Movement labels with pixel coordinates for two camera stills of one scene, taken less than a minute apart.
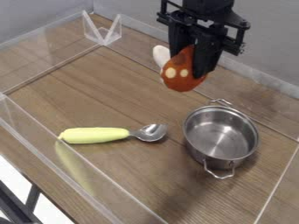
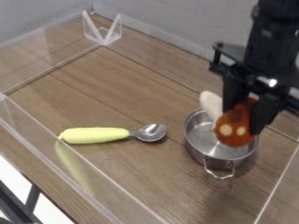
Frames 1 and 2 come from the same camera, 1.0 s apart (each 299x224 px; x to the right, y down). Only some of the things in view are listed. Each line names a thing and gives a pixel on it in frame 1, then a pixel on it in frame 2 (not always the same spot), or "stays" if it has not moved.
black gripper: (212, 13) to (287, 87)
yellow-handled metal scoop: (79, 136) stays
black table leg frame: (20, 213) stays
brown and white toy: (177, 67) to (234, 127)
